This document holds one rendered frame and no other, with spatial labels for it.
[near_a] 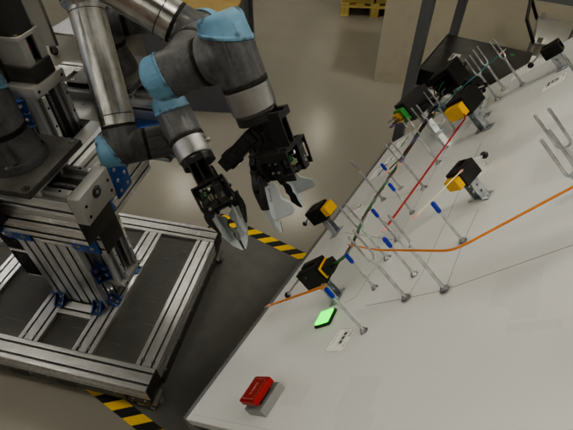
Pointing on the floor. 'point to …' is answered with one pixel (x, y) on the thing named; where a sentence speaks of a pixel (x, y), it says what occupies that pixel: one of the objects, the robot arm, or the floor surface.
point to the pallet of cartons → (362, 6)
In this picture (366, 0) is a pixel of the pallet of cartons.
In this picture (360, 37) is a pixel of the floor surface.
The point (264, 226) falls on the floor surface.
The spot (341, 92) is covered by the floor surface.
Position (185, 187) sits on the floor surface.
